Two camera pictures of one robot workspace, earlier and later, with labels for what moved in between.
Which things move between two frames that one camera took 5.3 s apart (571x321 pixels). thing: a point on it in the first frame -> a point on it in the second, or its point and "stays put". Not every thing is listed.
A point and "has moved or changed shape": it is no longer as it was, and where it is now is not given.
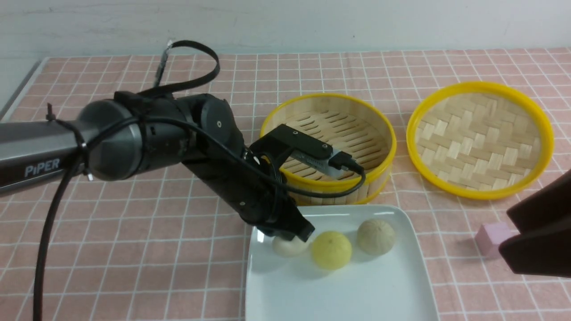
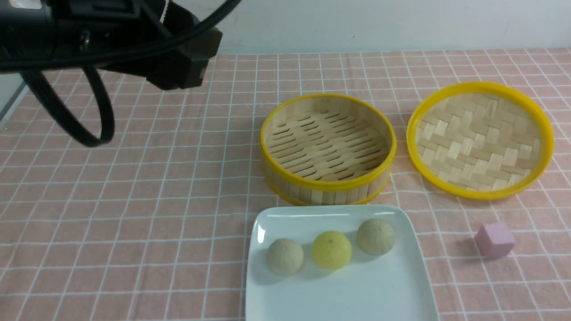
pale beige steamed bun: (295, 248) has moved or changed shape
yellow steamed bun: (332, 250) stays put
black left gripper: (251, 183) -> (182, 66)
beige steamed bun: (375, 237) stays put
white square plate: (394, 286) stays put
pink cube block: (490, 236) stays put
